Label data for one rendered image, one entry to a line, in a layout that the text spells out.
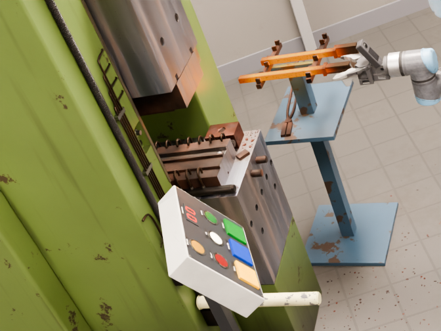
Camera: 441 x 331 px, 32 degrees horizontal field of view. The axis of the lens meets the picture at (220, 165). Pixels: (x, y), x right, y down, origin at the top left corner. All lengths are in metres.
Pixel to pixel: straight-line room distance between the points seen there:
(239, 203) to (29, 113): 0.80
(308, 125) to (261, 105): 1.71
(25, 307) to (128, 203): 0.64
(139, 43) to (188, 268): 0.71
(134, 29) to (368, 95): 2.51
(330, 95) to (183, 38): 0.96
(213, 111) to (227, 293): 1.08
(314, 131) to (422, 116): 1.31
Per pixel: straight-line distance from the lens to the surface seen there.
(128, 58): 2.35
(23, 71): 2.17
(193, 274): 2.02
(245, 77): 3.04
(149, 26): 2.31
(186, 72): 2.48
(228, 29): 5.09
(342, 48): 3.00
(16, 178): 2.47
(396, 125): 4.26
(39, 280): 2.68
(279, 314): 3.00
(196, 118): 2.92
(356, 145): 4.20
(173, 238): 2.09
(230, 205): 2.63
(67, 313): 2.81
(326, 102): 3.23
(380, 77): 2.89
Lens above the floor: 2.44
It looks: 33 degrees down
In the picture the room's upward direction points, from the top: 23 degrees counter-clockwise
